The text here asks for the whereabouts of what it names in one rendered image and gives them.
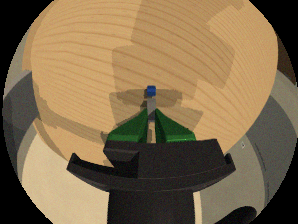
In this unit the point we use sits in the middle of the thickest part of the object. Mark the small blue block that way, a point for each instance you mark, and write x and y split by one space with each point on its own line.
151 90

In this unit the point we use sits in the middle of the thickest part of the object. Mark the grey rod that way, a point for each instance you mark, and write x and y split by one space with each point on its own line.
151 106

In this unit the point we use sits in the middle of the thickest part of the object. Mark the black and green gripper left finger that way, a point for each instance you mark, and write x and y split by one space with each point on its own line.
134 130

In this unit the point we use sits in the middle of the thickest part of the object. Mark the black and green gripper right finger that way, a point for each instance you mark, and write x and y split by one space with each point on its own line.
169 131

